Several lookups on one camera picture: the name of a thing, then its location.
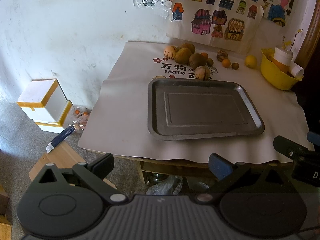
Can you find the house drawings paper poster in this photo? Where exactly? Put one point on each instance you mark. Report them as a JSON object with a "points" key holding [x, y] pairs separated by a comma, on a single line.
{"points": [[225, 24]]}

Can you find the small orange tangerine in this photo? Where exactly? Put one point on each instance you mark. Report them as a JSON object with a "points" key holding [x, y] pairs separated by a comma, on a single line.
{"points": [[205, 55], [226, 63]]}

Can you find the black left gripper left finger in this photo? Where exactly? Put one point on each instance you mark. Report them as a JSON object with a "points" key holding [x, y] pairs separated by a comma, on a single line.
{"points": [[92, 176]]}

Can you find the snack wrappers on floor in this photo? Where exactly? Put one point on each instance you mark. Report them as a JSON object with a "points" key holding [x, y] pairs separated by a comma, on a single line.
{"points": [[81, 116]]}

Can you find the white cup in bowl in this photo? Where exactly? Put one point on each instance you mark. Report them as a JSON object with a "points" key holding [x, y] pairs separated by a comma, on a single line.
{"points": [[283, 59]]}

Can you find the yellow lemon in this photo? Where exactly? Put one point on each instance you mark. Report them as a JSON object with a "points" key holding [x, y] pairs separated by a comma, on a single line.
{"points": [[251, 61]]}

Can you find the white printed table mat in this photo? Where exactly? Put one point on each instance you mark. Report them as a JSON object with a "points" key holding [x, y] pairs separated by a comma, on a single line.
{"points": [[119, 120]]}

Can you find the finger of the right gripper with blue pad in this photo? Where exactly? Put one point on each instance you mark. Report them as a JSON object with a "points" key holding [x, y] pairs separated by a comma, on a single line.
{"points": [[289, 148]]}

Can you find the dark metal tray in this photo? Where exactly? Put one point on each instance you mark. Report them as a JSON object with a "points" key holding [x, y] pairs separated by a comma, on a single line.
{"points": [[185, 109]]}

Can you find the yellow plastic bowl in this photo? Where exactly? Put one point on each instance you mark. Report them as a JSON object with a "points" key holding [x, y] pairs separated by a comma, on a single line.
{"points": [[272, 73]]}

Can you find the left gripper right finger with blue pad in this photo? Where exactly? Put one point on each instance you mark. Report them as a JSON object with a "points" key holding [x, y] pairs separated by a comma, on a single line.
{"points": [[227, 175]]}

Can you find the wooden stool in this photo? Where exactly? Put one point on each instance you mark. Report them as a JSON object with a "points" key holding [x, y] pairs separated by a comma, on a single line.
{"points": [[63, 156]]}

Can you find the blue white carton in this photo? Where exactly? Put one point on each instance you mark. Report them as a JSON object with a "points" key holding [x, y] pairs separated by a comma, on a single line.
{"points": [[60, 138]]}

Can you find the brown kiwi fruit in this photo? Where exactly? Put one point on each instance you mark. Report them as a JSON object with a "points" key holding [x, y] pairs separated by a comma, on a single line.
{"points": [[182, 56], [196, 60], [190, 46]]}

